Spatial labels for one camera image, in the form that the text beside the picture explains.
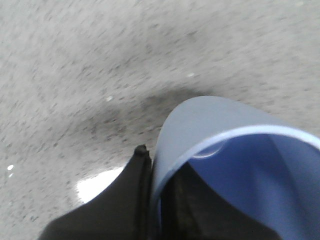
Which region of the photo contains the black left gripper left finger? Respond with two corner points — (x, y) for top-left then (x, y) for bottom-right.
(39, 144), (152, 240)

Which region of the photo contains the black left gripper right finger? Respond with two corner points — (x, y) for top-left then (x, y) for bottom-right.
(160, 163), (278, 240)

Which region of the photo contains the blue plastic cup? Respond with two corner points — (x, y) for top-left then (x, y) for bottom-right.
(149, 96), (320, 240)

